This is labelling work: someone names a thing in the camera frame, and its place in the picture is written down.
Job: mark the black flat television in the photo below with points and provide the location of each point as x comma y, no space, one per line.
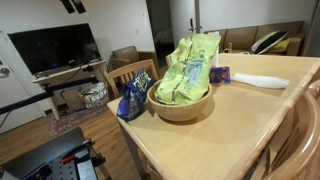
53,48

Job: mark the white TV stand table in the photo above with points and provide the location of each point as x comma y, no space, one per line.
66,72

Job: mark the brown sofa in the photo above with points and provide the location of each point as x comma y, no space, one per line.
240,37

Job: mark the black yellow striped pillow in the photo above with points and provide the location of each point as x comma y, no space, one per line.
268,41

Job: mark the brown armchair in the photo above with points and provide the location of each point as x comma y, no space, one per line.
125,55

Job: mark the white door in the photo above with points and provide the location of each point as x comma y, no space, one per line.
15,96

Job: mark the black pegboard cart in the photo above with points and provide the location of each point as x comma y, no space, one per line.
43,153

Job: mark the wooden bowl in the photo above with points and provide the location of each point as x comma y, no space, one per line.
180,112

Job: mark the green popcorn bag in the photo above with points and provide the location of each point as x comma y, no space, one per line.
186,76

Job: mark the blue potato chips bag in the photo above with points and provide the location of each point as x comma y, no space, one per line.
133,98

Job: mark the wicker basket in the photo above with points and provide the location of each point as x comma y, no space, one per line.
95,96

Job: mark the patterned rug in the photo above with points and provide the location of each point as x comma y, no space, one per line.
71,121

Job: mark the black metal stand frame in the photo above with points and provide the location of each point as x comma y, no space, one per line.
26,100

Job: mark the cardboard box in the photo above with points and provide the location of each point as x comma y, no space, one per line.
71,100

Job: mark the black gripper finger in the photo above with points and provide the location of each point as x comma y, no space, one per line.
79,6
68,6

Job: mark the white upright box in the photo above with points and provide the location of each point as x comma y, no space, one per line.
215,56

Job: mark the small blue orange packet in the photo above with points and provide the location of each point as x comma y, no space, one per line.
220,75

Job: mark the wooden chair backrest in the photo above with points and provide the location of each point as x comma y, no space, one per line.
168,60

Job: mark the wooden slat-back chair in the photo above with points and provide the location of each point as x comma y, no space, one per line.
131,69

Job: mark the white plastic wrapper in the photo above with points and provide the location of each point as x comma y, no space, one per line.
260,81

